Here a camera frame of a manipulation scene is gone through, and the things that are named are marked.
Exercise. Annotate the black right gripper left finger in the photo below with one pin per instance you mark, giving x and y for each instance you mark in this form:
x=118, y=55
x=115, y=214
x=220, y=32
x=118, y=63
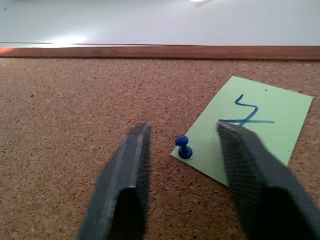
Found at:
x=120, y=190

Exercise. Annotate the green paper note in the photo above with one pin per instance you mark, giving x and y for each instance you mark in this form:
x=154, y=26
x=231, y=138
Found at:
x=275, y=107

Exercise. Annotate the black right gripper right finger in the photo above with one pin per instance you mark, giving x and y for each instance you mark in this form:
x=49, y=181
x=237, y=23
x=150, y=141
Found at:
x=262, y=195

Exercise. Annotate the blue pushpin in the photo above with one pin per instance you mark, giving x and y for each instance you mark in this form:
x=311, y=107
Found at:
x=183, y=147

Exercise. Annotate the cork board with wooden frame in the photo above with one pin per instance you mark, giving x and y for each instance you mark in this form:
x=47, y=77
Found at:
x=75, y=105

